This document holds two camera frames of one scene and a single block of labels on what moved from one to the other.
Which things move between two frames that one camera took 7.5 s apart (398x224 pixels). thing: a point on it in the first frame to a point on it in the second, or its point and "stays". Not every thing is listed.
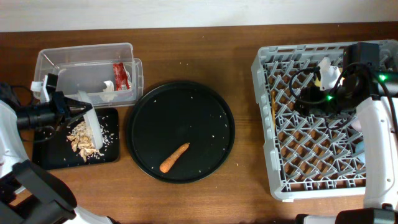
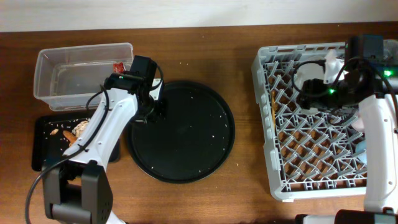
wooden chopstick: [273, 98] stays
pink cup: [356, 124] stays
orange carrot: [165, 167] to [70, 136]
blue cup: [360, 147] stays
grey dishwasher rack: [306, 157] stays
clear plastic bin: [107, 75] stays
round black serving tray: [168, 117] stays
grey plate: [92, 123] to [309, 68]
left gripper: [63, 104] to [160, 114]
